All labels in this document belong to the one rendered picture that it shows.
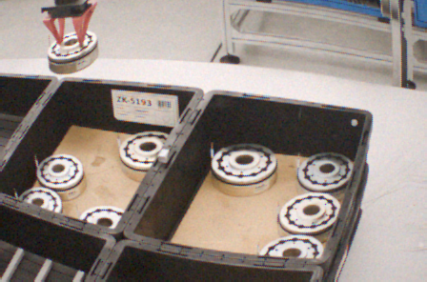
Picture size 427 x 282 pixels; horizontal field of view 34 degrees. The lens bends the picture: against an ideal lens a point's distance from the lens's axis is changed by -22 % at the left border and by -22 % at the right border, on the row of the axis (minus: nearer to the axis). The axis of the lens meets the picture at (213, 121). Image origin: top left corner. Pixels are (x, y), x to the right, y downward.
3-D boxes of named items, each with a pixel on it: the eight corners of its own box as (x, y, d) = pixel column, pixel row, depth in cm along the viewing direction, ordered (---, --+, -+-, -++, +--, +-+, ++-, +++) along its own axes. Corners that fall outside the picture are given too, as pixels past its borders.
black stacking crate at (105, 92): (68, 128, 157) (61, 79, 151) (211, 150, 148) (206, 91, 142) (0, 239, 126) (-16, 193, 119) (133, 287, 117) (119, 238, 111)
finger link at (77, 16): (83, 53, 131) (80, 8, 126) (52, 53, 133) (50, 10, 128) (100, 33, 136) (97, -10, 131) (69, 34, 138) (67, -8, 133)
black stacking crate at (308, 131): (213, 151, 148) (209, 91, 142) (369, 167, 140) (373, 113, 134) (136, 287, 117) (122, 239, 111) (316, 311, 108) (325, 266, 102)
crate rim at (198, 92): (62, 86, 152) (61, 75, 151) (208, 100, 143) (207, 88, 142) (-14, 201, 120) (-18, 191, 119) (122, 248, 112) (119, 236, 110)
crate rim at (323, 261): (209, 100, 143) (208, 88, 142) (374, 122, 135) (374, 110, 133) (123, 248, 112) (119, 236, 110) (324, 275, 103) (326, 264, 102)
